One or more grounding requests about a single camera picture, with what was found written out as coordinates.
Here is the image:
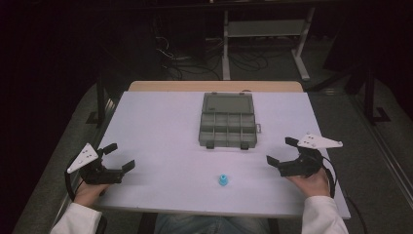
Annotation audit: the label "grey compartment organizer box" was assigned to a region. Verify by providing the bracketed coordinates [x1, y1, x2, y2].
[198, 92, 262, 150]

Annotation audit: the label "white board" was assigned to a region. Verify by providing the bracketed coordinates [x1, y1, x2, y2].
[94, 91, 352, 220]

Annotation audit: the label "black metal stand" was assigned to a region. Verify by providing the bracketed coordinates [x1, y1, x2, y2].
[344, 64, 392, 126]
[85, 74, 115, 129]

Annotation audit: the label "tangle of floor cables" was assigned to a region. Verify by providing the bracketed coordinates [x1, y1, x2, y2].
[152, 19, 293, 81]

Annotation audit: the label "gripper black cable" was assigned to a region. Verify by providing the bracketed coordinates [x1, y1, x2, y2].
[320, 155, 368, 234]
[63, 155, 86, 202]

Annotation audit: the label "white metal table frame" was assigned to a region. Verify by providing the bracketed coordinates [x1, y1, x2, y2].
[221, 7, 317, 82]

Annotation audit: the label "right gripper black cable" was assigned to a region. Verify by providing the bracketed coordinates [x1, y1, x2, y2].
[320, 155, 368, 234]

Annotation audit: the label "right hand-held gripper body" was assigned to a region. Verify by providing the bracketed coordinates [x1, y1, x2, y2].
[280, 132, 344, 178]

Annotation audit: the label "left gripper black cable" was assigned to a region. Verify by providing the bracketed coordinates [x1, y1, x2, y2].
[63, 155, 86, 202]

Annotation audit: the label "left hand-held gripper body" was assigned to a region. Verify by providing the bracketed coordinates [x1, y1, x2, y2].
[66, 142, 125, 186]

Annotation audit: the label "person's legs in jeans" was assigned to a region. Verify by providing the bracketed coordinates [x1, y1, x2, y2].
[153, 214, 271, 234]

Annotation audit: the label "person's left hand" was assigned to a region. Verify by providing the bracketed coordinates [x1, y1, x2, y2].
[73, 180, 111, 208]

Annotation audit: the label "wooden table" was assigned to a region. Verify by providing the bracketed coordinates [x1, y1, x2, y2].
[128, 80, 304, 94]

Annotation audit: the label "person's right hand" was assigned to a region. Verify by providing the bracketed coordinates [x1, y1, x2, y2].
[287, 167, 331, 199]

